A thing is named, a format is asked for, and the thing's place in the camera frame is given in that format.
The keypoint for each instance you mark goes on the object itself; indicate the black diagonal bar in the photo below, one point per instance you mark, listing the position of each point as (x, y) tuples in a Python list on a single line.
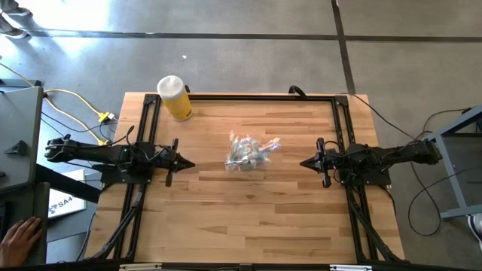
[(68, 183)]

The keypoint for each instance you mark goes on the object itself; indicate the yellow wipes canister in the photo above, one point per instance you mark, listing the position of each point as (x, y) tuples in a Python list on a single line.
[(177, 101)]

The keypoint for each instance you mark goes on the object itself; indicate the white printed box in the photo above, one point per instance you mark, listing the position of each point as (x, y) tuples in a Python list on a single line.
[(68, 203)]

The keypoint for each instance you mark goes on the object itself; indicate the silver metal bracket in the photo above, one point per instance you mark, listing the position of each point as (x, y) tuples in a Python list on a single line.
[(140, 267), (350, 267)]

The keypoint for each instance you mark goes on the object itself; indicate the black aluminium table frame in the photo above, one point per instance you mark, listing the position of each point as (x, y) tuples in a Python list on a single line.
[(244, 97)]

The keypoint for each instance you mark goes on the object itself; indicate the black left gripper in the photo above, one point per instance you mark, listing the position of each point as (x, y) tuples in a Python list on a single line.
[(165, 158)]

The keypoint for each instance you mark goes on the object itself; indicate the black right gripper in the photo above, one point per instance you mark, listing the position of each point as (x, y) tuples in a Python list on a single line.
[(327, 160)]

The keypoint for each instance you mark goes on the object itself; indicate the blue-grey metal table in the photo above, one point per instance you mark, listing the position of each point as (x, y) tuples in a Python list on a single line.
[(461, 212)]

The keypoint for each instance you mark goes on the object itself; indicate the person's hand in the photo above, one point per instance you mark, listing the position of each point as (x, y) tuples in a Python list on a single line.
[(17, 241)]

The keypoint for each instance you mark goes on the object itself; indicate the clear acrylic organizer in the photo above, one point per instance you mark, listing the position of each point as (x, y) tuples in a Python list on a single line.
[(265, 164)]

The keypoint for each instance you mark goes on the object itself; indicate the grey desk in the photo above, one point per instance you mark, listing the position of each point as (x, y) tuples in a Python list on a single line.
[(19, 124)]

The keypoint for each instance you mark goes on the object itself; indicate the black triangular bracket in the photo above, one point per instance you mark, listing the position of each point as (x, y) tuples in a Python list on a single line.
[(17, 147)]

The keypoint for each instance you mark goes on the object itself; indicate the dark mouse pad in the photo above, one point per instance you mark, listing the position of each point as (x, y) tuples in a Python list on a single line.
[(41, 203)]

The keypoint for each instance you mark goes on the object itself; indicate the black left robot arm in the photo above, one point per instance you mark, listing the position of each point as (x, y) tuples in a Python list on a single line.
[(109, 152)]

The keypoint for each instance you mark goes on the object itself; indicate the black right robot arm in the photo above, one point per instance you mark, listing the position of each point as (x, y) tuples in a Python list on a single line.
[(395, 154)]

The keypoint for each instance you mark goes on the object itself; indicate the person's shoe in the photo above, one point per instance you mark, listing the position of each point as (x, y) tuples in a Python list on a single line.
[(476, 229), (17, 11), (13, 33)]

